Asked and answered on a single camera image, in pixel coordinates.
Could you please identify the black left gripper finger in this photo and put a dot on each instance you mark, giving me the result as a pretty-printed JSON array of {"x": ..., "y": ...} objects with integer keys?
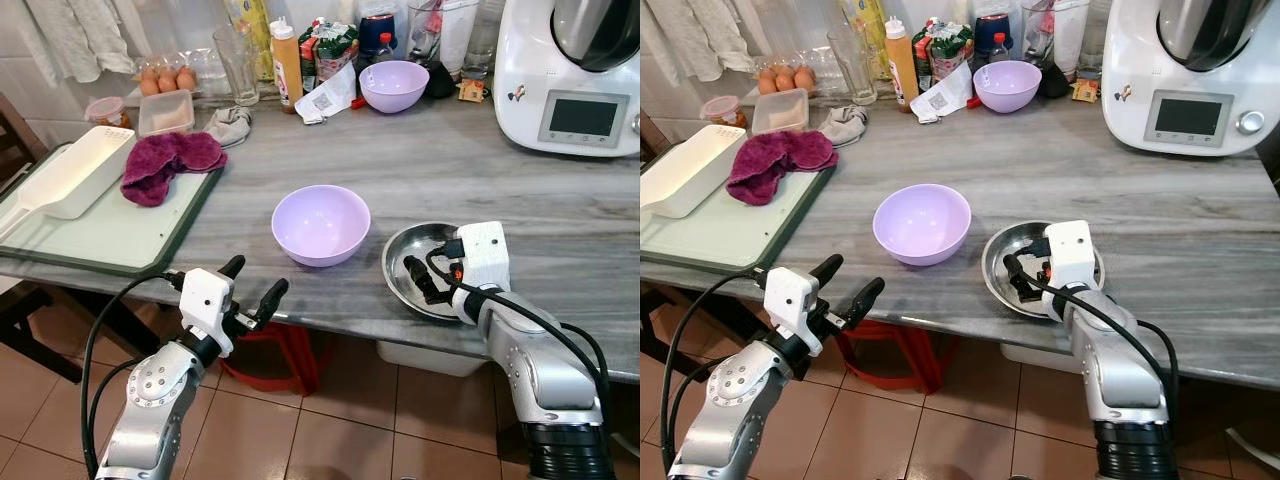
[
  {"x": 233, "y": 267},
  {"x": 866, "y": 299},
  {"x": 270, "y": 299},
  {"x": 826, "y": 269}
]

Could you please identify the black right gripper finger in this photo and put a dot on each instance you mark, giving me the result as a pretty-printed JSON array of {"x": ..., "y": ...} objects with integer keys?
[
  {"x": 1033, "y": 293},
  {"x": 1017, "y": 270},
  {"x": 417, "y": 272},
  {"x": 434, "y": 293}
]

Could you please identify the round stainless steel bowl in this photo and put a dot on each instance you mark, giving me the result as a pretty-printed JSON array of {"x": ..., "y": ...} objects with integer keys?
[
  {"x": 398, "y": 270},
  {"x": 995, "y": 270}
]

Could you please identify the lilac plastic bowl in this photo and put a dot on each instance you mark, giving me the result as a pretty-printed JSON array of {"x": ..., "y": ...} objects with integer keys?
[
  {"x": 1007, "y": 85},
  {"x": 393, "y": 85},
  {"x": 320, "y": 225},
  {"x": 920, "y": 225}
]

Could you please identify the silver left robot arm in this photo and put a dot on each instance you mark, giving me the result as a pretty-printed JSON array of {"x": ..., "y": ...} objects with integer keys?
[
  {"x": 730, "y": 400},
  {"x": 150, "y": 400}
]

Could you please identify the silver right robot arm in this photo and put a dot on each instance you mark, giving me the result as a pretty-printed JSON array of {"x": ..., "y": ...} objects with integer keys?
[
  {"x": 1120, "y": 370},
  {"x": 540, "y": 370}
]

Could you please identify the red plastic stool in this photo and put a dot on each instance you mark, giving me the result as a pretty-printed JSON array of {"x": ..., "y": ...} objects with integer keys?
[
  {"x": 290, "y": 360},
  {"x": 900, "y": 358}
]

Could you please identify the white plastic bin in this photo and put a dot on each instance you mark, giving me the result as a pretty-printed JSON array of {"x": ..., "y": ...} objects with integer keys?
[
  {"x": 1035, "y": 358},
  {"x": 430, "y": 358}
]

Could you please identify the pale green tray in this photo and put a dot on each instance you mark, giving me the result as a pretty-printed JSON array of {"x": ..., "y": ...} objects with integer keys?
[
  {"x": 110, "y": 235},
  {"x": 720, "y": 235}
]

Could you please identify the purple terry towel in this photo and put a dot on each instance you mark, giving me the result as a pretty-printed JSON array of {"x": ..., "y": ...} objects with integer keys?
[
  {"x": 165, "y": 160},
  {"x": 775, "y": 160}
]

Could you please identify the crumpled grey cloth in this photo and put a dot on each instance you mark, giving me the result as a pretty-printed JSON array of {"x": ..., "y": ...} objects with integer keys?
[
  {"x": 845, "y": 124},
  {"x": 230, "y": 125}
]

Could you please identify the small yellow brown box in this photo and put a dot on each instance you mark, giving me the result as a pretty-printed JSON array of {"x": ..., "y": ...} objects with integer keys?
[
  {"x": 472, "y": 90},
  {"x": 1085, "y": 90}
]

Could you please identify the clear lidded food container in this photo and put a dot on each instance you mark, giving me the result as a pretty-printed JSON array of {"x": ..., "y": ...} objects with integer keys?
[
  {"x": 166, "y": 113},
  {"x": 780, "y": 112}
]

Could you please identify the long white plastic box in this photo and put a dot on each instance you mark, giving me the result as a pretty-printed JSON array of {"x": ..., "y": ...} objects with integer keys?
[
  {"x": 85, "y": 170},
  {"x": 695, "y": 168}
]

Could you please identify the black rounded object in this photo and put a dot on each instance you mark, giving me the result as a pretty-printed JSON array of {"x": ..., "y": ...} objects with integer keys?
[
  {"x": 1053, "y": 80},
  {"x": 440, "y": 80}
]

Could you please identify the white packet with QR code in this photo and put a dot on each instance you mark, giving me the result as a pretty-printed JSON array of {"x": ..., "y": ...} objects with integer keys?
[
  {"x": 940, "y": 98},
  {"x": 325, "y": 98}
]

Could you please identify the small jar with pink lid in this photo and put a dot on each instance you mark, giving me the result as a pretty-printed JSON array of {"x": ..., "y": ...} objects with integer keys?
[
  {"x": 722, "y": 111},
  {"x": 107, "y": 112}
]

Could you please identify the brown egg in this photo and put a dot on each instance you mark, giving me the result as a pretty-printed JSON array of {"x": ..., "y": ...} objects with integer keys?
[
  {"x": 186, "y": 77},
  {"x": 150, "y": 82},
  {"x": 785, "y": 78},
  {"x": 767, "y": 81},
  {"x": 804, "y": 77},
  {"x": 167, "y": 79}
]

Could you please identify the clear plastic egg carton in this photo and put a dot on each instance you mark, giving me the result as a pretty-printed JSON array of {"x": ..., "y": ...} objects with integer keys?
[
  {"x": 822, "y": 72},
  {"x": 205, "y": 75}
]

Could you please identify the white kitchen cooking machine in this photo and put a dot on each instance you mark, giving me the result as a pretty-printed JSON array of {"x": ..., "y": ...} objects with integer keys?
[
  {"x": 1170, "y": 90},
  {"x": 560, "y": 90}
]

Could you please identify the clear drinking glass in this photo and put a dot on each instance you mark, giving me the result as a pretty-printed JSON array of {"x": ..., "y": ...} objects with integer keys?
[
  {"x": 238, "y": 65},
  {"x": 852, "y": 65}
]

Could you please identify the orange sauce squeeze bottle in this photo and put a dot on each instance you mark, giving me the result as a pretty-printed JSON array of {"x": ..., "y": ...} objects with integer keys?
[
  {"x": 900, "y": 70},
  {"x": 286, "y": 70}
]

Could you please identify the small bottle with red cap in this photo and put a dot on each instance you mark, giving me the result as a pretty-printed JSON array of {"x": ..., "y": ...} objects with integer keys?
[
  {"x": 999, "y": 48},
  {"x": 384, "y": 48}
]

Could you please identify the tall clear glass jar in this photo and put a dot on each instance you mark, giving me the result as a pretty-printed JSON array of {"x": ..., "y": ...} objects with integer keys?
[
  {"x": 423, "y": 30},
  {"x": 1038, "y": 30}
]

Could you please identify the green snack bag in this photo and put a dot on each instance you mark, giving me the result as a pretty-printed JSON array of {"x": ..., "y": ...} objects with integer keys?
[
  {"x": 335, "y": 45},
  {"x": 950, "y": 42}
]

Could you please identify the yellow food package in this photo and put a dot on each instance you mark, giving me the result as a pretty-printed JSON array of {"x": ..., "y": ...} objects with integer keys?
[
  {"x": 862, "y": 20},
  {"x": 250, "y": 20}
]

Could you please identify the hanging beige cloth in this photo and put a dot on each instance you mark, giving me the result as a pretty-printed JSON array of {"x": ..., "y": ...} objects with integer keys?
[
  {"x": 690, "y": 35},
  {"x": 70, "y": 35}
]

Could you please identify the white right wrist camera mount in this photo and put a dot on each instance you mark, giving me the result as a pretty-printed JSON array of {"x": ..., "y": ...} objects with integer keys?
[
  {"x": 1070, "y": 255},
  {"x": 484, "y": 255}
]

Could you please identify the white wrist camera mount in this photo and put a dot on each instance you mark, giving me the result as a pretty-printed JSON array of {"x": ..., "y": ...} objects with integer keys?
[
  {"x": 484, "y": 255},
  {"x": 790, "y": 305},
  {"x": 1070, "y": 255},
  {"x": 206, "y": 305}
]

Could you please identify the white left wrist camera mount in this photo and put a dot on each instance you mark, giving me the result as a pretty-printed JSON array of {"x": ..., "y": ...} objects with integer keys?
[
  {"x": 206, "y": 305},
  {"x": 790, "y": 305}
]

